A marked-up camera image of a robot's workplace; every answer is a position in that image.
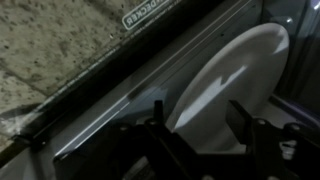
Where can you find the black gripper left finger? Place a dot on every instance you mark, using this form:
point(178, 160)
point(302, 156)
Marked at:
point(149, 150)

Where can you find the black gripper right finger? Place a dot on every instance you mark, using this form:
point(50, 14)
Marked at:
point(288, 153)

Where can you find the white plate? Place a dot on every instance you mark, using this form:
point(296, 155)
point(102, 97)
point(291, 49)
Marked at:
point(246, 70)

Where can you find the silver toaster oven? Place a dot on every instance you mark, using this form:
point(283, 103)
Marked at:
point(74, 71)

